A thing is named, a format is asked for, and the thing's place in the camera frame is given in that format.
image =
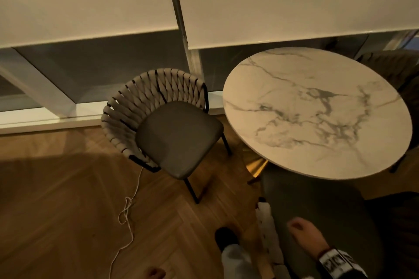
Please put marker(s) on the gold table base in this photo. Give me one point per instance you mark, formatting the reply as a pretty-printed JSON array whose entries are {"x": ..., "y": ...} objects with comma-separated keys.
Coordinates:
[{"x": 256, "y": 166}]

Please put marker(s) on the black and white wrist camera band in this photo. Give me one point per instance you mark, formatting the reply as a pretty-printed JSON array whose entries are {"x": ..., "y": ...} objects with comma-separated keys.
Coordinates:
[{"x": 340, "y": 264}]

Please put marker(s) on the person's right hand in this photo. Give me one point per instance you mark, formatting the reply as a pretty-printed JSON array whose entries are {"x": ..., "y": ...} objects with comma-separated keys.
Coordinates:
[{"x": 311, "y": 236}]

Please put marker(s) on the person's light trouser leg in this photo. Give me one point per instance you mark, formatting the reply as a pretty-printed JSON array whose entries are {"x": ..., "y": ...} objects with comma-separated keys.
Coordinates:
[{"x": 237, "y": 264}]

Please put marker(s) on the white window sill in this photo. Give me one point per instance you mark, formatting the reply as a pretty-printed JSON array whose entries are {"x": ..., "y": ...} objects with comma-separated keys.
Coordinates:
[{"x": 39, "y": 118}]

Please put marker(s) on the round white marble table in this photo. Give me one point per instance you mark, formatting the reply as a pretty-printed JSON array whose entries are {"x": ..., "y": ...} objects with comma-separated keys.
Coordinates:
[{"x": 314, "y": 112}]

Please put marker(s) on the person's right fingers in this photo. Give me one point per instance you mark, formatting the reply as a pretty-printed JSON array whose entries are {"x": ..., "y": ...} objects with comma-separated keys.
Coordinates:
[{"x": 295, "y": 224}]

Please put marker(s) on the dark upholstered seat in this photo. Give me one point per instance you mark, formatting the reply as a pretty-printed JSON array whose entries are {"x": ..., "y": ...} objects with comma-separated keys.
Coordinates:
[{"x": 396, "y": 236}]

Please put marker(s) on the woven chair with grey seat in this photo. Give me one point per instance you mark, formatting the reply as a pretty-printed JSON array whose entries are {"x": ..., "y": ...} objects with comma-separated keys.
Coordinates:
[
  {"x": 389, "y": 66},
  {"x": 176, "y": 135},
  {"x": 327, "y": 203}
]

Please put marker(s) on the person's black shoe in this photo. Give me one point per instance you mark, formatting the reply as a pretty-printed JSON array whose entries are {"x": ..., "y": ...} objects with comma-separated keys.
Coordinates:
[{"x": 226, "y": 238}]

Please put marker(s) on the person's left hand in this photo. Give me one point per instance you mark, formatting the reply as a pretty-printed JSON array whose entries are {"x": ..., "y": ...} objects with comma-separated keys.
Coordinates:
[{"x": 155, "y": 274}]

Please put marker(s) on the white window frame post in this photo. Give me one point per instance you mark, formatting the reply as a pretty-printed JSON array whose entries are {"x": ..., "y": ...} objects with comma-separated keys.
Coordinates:
[{"x": 183, "y": 20}]

